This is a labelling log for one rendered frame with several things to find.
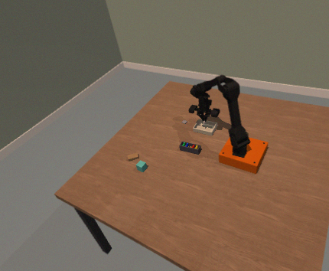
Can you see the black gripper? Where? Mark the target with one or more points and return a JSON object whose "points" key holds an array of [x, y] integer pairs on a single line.
{"points": [[203, 108]]}

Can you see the teal cube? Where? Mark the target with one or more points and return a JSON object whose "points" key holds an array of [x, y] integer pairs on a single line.
{"points": [[141, 166]]}

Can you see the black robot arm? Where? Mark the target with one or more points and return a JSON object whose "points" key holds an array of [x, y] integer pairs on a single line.
{"points": [[231, 91]]}

